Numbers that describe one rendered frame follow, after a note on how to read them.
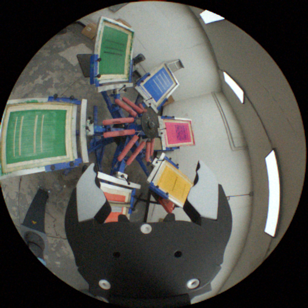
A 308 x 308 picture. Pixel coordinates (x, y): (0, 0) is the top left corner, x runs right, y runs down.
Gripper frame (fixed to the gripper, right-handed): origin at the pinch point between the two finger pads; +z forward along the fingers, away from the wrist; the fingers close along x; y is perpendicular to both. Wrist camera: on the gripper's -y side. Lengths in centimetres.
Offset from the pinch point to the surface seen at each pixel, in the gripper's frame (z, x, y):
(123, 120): 83, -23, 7
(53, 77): 137, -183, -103
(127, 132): 78, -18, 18
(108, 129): 79, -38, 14
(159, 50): 326, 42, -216
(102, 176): 51, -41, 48
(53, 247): -40, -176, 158
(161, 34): 286, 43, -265
